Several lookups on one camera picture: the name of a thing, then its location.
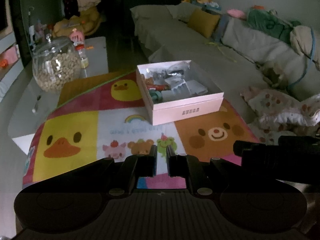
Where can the grey sofa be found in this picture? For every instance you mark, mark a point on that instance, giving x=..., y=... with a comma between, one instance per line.
x=231, y=62

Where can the pink toy figure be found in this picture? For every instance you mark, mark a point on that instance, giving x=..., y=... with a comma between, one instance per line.
x=77, y=37

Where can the green plush toy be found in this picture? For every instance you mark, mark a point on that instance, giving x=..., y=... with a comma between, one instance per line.
x=271, y=24

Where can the floral ruffled cushion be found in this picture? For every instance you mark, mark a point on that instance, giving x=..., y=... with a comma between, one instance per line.
x=279, y=114

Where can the mustard yellow pillow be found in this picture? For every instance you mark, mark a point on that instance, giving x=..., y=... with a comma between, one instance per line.
x=202, y=22

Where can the yellow rocking toy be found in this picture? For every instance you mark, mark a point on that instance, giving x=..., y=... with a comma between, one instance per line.
x=88, y=22

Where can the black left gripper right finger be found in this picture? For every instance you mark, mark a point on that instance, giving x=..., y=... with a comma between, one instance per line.
x=179, y=165

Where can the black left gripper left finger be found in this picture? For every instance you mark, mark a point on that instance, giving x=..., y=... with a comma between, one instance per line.
x=143, y=165

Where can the small red-capped bottle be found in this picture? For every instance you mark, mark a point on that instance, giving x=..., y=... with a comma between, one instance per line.
x=82, y=53

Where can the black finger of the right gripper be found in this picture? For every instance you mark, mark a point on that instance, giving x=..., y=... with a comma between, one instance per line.
x=255, y=154

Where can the colourful cartoon animal mat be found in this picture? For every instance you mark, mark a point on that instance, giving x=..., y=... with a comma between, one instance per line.
x=111, y=121

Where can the pink cardboard box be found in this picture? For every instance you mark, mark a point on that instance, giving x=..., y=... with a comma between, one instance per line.
x=164, y=106

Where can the glass jar with snacks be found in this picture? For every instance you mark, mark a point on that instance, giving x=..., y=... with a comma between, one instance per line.
x=55, y=63

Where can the white battery charger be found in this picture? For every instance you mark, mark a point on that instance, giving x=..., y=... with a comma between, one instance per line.
x=178, y=86

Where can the white low table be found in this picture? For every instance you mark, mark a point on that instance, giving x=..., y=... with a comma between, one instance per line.
x=35, y=104

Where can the black object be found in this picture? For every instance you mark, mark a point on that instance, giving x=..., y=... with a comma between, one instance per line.
x=176, y=71

